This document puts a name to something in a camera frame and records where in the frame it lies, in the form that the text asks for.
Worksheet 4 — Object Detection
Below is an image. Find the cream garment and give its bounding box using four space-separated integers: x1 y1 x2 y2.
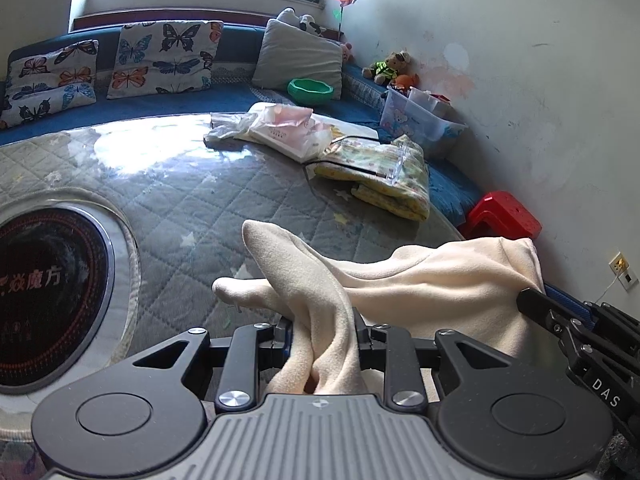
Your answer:
213 220 555 394

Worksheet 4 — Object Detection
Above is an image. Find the left butterfly print cushion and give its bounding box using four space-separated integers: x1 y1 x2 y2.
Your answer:
1 39 100 129

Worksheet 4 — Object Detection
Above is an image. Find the grey plain cushion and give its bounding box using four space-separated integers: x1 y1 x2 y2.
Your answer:
252 18 343 100

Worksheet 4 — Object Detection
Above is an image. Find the green plastic bowl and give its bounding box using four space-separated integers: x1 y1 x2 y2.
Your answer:
286 78 334 107

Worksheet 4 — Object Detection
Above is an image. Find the grey quilted star table cover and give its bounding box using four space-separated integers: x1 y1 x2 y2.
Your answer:
1 115 459 387

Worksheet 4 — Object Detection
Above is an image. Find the clear blue storage bin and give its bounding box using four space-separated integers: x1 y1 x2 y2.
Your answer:
380 89 468 159

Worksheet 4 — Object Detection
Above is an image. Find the black round induction cooktop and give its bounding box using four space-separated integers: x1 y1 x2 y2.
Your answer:
1 206 115 394

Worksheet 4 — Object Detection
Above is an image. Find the black cable on table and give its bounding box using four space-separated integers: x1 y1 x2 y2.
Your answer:
301 156 396 196

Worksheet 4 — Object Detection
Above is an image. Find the orange plush toy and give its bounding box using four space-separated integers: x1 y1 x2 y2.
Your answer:
390 74 420 92

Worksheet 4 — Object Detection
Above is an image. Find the blue sofa bench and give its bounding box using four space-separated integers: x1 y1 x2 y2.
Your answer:
1 24 484 226

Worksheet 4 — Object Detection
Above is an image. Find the wall power socket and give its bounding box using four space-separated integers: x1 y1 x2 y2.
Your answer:
608 252 639 292

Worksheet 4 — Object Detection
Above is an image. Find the yellow patterned folded cloth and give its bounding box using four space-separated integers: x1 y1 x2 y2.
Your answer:
308 136 431 222

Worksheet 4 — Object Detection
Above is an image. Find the pink white plastic package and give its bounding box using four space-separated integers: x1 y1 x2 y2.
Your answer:
204 102 333 164

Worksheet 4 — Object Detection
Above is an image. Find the red plastic stool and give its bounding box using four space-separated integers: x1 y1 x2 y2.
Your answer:
458 191 542 240

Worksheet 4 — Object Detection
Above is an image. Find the teddy bear green vest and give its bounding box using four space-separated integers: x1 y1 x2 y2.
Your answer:
361 51 411 87

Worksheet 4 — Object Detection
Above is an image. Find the butterfly print cushion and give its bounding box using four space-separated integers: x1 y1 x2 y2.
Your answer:
107 21 224 100
1 39 100 129

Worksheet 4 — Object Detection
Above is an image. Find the black white plush toy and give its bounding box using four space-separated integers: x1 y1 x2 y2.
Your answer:
277 8 326 37

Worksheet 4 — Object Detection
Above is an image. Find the right butterfly print cushion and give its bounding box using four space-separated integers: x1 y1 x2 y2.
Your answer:
107 21 224 100

